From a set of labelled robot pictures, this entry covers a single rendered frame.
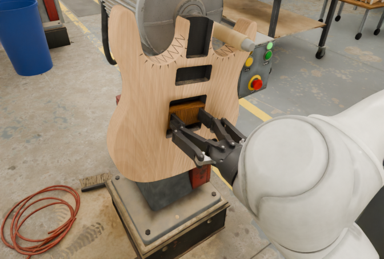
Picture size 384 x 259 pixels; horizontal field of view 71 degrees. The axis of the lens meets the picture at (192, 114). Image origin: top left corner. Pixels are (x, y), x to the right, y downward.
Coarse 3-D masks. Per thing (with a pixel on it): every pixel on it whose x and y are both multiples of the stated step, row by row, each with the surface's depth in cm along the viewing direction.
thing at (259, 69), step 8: (256, 40) 91; (264, 40) 91; (272, 40) 92; (256, 48) 88; (264, 48) 91; (272, 48) 93; (256, 56) 90; (264, 56) 92; (272, 56) 96; (256, 64) 93; (264, 64) 95; (248, 72) 92; (256, 72) 95; (264, 72) 97; (240, 80) 92; (248, 80) 95; (256, 80) 97; (264, 80) 100; (240, 88) 94; (248, 88) 97; (264, 88) 103; (240, 96) 97
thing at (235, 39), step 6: (216, 24) 61; (216, 30) 60; (222, 30) 59; (228, 30) 58; (234, 30) 58; (216, 36) 60; (222, 36) 58; (228, 36) 57; (234, 36) 56; (240, 36) 55; (246, 36) 55; (228, 42) 58; (234, 42) 56; (240, 42) 55; (240, 48) 55
